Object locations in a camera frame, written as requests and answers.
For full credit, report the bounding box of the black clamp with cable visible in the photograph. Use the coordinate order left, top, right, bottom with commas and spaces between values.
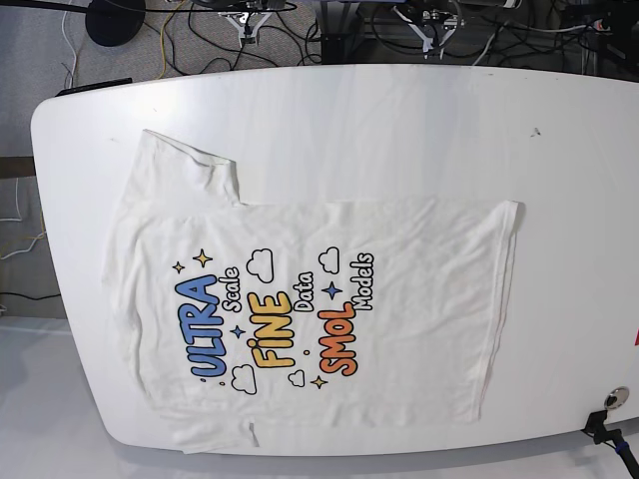
582, 410, 639, 479

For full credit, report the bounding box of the yellow cable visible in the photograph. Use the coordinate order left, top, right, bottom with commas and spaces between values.
158, 0, 191, 81

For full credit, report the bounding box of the white printed T-shirt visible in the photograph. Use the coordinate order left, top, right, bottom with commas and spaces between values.
103, 131, 518, 453

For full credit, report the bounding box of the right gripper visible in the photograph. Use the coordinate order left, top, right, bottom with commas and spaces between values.
227, 12, 272, 46

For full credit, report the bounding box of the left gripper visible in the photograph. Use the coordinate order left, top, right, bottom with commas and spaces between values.
407, 10, 462, 53

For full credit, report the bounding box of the white cable on floor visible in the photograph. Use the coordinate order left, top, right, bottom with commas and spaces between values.
0, 177, 47, 260

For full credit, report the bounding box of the black metal frame post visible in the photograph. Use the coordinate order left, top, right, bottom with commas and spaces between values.
314, 1, 361, 65

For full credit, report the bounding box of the silver table grommet right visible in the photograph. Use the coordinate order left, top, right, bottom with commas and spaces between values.
604, 386, 630, 410

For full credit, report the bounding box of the black round stand base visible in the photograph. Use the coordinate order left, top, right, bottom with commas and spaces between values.
85, 0, 146, 47

